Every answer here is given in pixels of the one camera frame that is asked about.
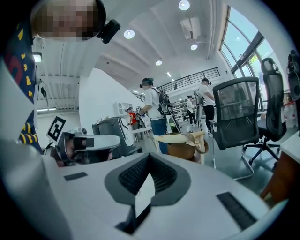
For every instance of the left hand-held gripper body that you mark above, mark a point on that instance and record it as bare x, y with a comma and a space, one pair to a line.
56, 129

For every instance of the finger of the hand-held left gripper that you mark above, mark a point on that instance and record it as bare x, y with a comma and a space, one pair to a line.
105, 141

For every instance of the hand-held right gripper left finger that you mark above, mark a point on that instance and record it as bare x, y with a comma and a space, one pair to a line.
89, 199

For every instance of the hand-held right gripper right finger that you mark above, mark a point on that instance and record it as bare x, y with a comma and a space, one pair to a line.
206, 192

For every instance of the person's left hand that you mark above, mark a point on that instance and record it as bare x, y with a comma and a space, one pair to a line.
69, 146

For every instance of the round white side table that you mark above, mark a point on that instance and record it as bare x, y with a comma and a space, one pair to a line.
140, 129

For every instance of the light wooden chair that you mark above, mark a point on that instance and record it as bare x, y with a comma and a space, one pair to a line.
178, 138

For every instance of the black mesh sled-base chair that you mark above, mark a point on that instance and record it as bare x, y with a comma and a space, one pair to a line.
234, 131

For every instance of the green and black backpack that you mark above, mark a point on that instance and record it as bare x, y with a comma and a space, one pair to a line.
173, 125

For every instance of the rectangular ceiling lamp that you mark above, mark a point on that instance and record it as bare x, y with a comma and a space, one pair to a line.
37, 57

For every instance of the dark blue printed jersey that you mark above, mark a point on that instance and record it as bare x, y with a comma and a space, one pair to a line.
16, 47

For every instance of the round ceiling light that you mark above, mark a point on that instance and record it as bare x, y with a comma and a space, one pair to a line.
129, 34
184, 4
158, 62
194, 47

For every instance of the black balcony railing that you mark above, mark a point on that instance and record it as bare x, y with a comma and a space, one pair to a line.
192, 78

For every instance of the person's head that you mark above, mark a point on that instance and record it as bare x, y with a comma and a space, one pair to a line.
65, 18

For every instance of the black mesh swivel office chair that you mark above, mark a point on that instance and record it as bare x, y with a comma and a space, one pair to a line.
274, 93

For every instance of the white ceiling air conditioner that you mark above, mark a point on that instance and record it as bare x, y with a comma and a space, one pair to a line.
190, 28

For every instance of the large glass window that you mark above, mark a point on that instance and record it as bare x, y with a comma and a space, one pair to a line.
236, 42

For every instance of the white wall cabinet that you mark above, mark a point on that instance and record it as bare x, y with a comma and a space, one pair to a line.
123, 107

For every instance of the black head-mounted camera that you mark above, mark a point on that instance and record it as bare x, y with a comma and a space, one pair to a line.
110, 30

